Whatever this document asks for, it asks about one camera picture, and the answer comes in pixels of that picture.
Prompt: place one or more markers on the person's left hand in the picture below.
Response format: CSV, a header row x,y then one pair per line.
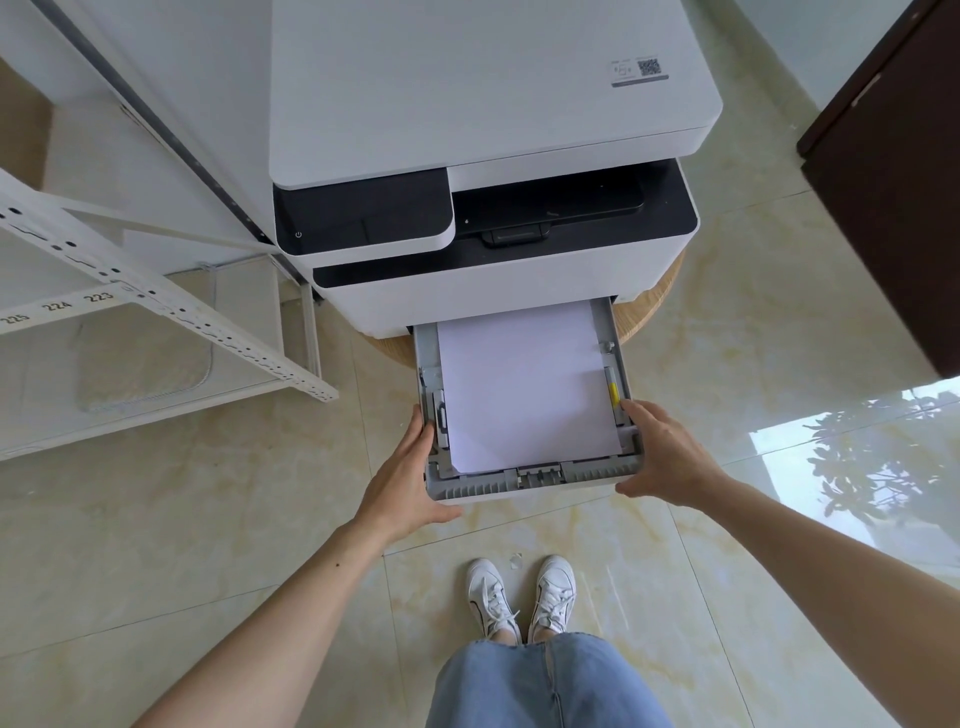
x,y
397,487

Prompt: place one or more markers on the person's right hand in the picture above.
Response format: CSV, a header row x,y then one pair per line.
x,y
675,465

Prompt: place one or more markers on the person's right thumb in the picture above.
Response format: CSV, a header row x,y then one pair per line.
x,y
632,489

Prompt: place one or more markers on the person's left thumb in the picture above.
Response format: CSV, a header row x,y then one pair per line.
x,y
444,514

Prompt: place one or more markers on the gray printer paper tray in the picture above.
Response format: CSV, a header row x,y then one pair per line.
x,y
525,486

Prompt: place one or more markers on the person's left forearm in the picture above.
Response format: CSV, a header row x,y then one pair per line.
x,y
277,630

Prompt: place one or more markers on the person's right forearm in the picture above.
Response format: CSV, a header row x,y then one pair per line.
x,y
840,570

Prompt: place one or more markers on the white left sneaker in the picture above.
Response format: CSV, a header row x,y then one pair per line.
x,y
489,596

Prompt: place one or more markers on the white sneaker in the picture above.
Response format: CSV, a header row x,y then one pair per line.
x,y
553,592
489,596

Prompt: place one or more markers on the white right sneaker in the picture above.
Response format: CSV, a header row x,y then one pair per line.
x,y
553,592

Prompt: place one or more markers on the stack of white paper sheets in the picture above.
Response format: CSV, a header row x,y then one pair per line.
x,y
525,382

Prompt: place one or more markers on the blue denim jeans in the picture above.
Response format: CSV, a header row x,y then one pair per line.
x,y
540,686

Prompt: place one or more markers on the white folded cloth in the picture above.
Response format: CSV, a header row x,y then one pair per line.
x,y
142,367

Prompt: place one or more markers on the dark brown wooden cabinet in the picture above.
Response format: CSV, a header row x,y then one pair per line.
x,y
892,187

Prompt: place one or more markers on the white multifunction printer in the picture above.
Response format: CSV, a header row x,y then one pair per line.
x,y
487,97

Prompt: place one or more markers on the white label sticker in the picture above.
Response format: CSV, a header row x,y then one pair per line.
x,y
637,71

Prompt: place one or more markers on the white metal shelf rack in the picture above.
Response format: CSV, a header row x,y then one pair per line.
x,y
97,262

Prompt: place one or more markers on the white cabinet with dark strip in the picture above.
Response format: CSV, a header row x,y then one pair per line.
x,y
187,97

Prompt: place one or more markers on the brown cardboard box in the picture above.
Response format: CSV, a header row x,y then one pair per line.
x,y
22,127

